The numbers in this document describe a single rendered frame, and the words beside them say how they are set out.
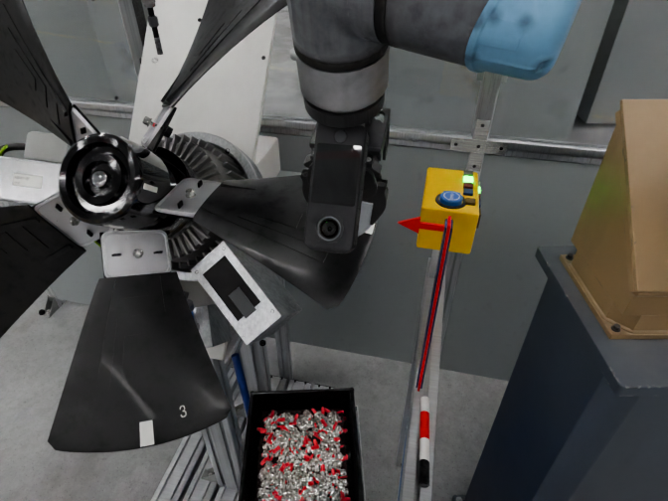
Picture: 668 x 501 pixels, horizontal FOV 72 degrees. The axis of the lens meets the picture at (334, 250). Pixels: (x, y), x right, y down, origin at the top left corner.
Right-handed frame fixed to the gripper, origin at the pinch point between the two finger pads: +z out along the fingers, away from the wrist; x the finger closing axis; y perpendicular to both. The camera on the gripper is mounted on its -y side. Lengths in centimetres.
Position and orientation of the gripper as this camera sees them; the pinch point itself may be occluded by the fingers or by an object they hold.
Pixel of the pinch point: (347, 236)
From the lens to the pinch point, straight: 55.8
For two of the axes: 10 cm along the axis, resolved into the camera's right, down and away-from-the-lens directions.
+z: 0.6, 5.3, 8.5
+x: -9.7, -1.6, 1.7
